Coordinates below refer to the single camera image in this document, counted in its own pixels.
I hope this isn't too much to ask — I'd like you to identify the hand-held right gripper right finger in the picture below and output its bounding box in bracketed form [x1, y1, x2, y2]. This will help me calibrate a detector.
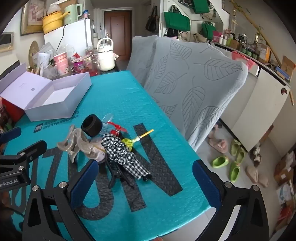
[192, 159, 277, 241]

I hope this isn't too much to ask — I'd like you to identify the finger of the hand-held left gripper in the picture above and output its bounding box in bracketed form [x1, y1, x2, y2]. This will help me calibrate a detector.
[0, 127, 22, 145]
[0, 140, 48, 167]

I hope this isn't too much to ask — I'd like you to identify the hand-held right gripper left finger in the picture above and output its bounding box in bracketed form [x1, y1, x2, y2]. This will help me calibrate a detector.
[22, 159, 100, 241]

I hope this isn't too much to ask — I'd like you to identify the pale pink round case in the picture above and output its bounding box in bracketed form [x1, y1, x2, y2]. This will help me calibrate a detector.
[91, 148, 107, 164]

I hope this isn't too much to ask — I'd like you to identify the translucent wavy hair clip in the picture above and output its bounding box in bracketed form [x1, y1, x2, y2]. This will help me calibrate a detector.
[57, 125, 107, 164]

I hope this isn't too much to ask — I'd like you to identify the black checkered hair clip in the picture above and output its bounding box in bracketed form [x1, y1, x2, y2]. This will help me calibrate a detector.
[101, 133, 153, 189]

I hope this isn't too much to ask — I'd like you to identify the lavender cardboard box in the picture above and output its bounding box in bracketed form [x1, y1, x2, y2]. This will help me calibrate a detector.
[0, 63, 93, 122]

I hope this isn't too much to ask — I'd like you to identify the black foam ring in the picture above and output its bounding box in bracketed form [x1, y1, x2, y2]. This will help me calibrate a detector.
[81, 115, 103, 137]

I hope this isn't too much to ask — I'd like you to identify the yellow lollipop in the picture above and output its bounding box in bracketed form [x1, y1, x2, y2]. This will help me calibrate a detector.
[121, 129, 154, 151]

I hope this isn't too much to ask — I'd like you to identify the red propeller toy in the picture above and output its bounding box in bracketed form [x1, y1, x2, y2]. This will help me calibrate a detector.
[107, 122, 128, 138]

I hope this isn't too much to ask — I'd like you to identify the clear plastic toy airplane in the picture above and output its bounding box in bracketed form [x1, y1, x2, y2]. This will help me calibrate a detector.
[98, 113, 115, 136]

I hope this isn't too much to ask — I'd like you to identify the green slipper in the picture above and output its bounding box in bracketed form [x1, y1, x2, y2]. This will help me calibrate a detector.
[236, 148, 247, 164]
[229, 139, 242, 156]
[211, 156, 229, 168]
[228, 161, 240, 182]

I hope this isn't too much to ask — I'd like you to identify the red box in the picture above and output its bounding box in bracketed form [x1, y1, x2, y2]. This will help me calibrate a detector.
[0, 97, 25, 130]

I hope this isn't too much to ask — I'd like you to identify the pink fluffy slipper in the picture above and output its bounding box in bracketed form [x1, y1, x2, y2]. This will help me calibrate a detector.
[245, 166, 259, 183]
[207, 137, 229, 153]
[258, 174, 269, 188]

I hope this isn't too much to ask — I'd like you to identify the pink panda print paper cup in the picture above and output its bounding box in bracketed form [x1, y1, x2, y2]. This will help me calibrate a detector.
[54, 61, 73, 77]

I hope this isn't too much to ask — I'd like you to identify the woven straw fan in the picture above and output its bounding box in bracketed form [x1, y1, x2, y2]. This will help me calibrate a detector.
[28, 40, 40, 65]

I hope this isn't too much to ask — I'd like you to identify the white low cabinet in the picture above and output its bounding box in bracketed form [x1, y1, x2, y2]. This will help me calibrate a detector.
[220, 65, 292, 152]

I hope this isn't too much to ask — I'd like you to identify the purple instant noodle bowl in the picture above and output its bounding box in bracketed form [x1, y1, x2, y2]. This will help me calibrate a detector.
[72, 59, 89, 75]

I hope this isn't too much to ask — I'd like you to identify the grey plastic bag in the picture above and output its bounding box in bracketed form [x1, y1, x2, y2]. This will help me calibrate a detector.
[30, 42, 60, 75]

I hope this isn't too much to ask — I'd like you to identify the small wooden framed board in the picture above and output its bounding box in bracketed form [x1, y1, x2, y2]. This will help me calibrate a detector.
[0, 31, 14, 54]

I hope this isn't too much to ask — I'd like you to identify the teal foam mat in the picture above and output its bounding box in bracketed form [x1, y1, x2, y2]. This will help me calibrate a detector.
[0, 70, 212, 241]

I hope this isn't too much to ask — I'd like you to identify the glass mug with red drink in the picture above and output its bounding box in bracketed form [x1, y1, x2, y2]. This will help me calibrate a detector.
[85, 54, 101, 77]

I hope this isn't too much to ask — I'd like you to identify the grey leaf-pattern covered chair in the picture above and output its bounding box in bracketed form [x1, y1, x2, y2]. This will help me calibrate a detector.
[126, 35, 160, 87]
[143, 36, 249, 152]

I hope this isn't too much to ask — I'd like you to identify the white refrigerator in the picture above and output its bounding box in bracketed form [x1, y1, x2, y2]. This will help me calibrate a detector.
[44, 19, 93, 55]

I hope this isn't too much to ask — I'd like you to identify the framed picture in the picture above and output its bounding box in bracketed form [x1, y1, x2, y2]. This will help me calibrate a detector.
[20, 0, 47, 36]

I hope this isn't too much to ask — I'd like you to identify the yellow pot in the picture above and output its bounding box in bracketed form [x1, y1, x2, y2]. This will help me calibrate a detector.
[42, 11, 70, 35]

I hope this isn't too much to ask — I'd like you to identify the pink plastic bag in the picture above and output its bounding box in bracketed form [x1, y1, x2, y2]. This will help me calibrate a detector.
[231, 51, 251, 67]

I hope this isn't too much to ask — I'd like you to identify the pale green electric kettle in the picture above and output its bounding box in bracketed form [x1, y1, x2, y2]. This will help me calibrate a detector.
[63, 3, 83, 25]

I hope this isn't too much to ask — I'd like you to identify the brown door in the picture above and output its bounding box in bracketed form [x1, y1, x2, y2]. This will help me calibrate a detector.
[104, 10, 133, 61]

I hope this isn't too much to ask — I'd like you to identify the row of bottles and jars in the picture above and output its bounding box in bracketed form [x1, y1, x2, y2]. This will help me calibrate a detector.
[214, 30, 262, 59]

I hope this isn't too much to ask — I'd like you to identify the green tote bag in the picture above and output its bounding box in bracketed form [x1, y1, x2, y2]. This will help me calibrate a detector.
[164, 11, 191, 32]

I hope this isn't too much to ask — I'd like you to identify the black handbag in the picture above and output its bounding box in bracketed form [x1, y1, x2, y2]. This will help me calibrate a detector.
[145, 5, 159, 32]

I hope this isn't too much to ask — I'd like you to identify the black power cable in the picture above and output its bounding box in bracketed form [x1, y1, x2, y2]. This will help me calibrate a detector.
[56, 23, 70, 50]

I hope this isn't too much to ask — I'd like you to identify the white jug with handle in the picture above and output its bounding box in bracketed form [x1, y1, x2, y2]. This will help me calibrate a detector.
[97, 38, 116, 71]

